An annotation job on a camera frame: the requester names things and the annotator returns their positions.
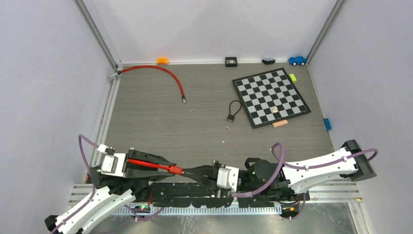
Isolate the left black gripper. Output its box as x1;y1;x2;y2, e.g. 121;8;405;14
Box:
117;145;177;181

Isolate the red cable padlock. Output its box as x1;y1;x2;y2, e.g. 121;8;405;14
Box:
127;159;183;175

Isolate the black cable padlock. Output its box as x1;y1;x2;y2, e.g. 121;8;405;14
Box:
226;100;243;123

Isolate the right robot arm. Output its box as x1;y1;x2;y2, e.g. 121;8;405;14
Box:
231;142;378;200

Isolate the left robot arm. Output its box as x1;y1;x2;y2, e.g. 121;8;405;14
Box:
45;145;183;234

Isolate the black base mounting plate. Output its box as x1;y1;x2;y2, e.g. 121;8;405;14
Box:
118;181;310;209

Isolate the tan wooden block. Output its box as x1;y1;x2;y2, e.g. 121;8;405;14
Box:
272;119;288;128

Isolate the black white chessboard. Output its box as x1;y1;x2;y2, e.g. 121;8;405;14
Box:
232;68;311;128

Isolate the orange toy block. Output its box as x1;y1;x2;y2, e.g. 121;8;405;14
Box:
156;58;169;65

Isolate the small black box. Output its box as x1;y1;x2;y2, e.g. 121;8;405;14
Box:
225;57;238;67

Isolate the blue toy brick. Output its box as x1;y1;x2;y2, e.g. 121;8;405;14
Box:
323;118;332;132

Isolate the lime green block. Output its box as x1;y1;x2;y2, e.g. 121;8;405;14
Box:
289;74;297;84

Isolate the small black toy car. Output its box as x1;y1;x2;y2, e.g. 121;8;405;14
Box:
262;58;275;65

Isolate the blue toy car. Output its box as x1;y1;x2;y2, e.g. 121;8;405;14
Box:
288;56;307;66

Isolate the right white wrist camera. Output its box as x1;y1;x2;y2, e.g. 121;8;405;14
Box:
213;160;240;193

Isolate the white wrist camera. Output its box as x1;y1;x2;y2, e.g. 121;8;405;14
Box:
213;160;240;193
97;144;126;177

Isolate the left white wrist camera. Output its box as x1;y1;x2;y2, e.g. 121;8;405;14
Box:
97;144;126;177

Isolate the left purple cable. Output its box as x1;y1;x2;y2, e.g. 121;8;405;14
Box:
51;134;169;234

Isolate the aluminium front rail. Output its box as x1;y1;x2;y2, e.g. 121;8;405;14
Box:
68;180;363;216

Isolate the red hose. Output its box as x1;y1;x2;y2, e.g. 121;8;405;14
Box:
110;65;187;104

